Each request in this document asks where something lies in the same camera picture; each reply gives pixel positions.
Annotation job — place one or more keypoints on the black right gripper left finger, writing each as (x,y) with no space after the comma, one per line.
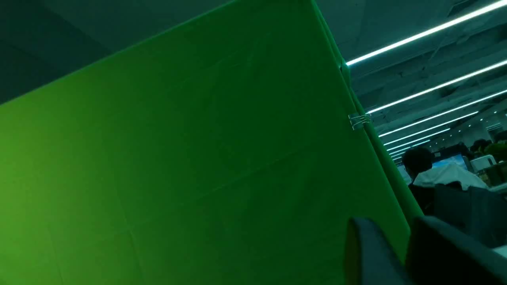
(369,258)

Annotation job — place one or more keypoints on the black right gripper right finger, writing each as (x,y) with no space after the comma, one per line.
(439,254)

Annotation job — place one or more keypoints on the person in white shirt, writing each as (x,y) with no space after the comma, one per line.
(419,166)

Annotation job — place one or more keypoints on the dark office chair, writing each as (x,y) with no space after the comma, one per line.
(477,212)

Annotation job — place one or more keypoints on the computer monitor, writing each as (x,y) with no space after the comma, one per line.
(457,159)

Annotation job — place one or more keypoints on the silver binder clip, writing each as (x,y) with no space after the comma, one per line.
(357,121)

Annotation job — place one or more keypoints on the green backdrop cloth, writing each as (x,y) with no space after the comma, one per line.
(217,153)

